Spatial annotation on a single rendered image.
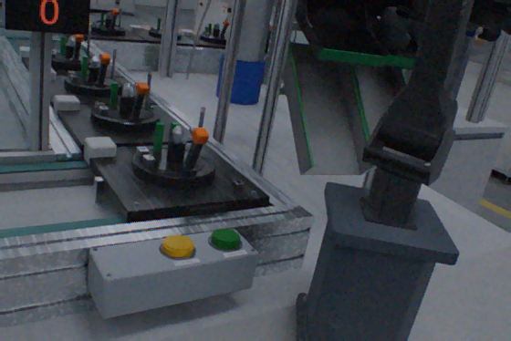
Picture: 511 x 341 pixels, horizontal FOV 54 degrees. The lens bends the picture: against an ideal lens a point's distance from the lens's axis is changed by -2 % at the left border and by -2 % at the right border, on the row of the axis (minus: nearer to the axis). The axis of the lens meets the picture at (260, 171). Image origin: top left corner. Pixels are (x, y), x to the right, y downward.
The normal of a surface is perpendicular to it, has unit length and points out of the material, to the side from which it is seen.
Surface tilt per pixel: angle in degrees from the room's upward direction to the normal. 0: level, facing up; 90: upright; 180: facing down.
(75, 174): 90
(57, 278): 90
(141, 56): 90
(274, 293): 0
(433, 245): 0
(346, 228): 0
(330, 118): 45
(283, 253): 90
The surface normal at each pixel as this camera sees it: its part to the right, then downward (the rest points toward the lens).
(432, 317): 0.18, -0.91
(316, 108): 0.39, -0.36
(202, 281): 0.52, 0.40
